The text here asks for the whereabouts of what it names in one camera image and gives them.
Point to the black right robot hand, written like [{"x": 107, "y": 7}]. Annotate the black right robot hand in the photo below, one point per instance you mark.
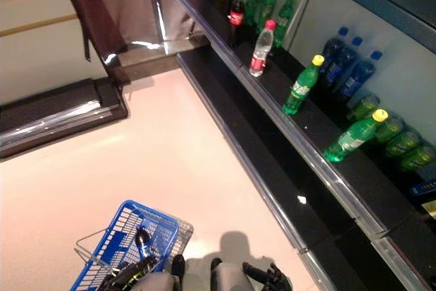
[{"x": 272, "y": 279}]

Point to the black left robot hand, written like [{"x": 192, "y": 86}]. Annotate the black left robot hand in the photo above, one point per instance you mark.
[{"x": 129, "y": 267}]

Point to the Pepsi bottle blue label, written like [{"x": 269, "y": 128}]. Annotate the Pepsi bottle blue label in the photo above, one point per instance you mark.
[
  {"x": 332, "y": 52},
  {"x": 144, "y": 248},
  {"x": 345, "y": 66},
  {"x": 357, "y": 79}
]

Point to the blue plastic shopping basket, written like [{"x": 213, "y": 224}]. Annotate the blue plastic shopping basket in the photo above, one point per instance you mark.
[{"x": 153, "y": 212}]

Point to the water bottle red label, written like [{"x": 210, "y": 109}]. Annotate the water bottle red label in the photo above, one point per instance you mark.
[{"x": 260, "y": 56}]

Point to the silver left robot leg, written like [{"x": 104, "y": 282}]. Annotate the silver left robot leg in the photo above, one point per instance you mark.
[{"x": 156, "y": 282}]

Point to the silver robot leg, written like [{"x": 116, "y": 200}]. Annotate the silver robot leg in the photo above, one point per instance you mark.
[
  {"x": 231, "y": 280},
  {"x": 156, "y": 282}
]

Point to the silver right robot leg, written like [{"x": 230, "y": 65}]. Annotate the silver right robot leg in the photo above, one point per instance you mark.
[{"x": 231, "y": 280}]

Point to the white paper scrap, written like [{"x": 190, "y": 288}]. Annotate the white paper scrap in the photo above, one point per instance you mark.
[{"x": 301, "y": 199}]

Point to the dark display counter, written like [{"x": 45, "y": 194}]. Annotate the dark display counter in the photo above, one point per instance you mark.
[{"x": 51, "y": 114}]

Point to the narrow blue Oreo box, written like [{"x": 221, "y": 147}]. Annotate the narrow blue Oreo box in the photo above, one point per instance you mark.
[{"x": 424, "y": 188}]

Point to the dark glossy floor plinth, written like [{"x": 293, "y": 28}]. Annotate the dark glossy floor plinth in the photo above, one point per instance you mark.
[{"x": 150, "y": 59}]

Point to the Coca-Cola bottle red cap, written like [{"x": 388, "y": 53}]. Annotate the Coca-Cola bottle red cap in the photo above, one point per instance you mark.
[{"x": 236, "y": 15}]

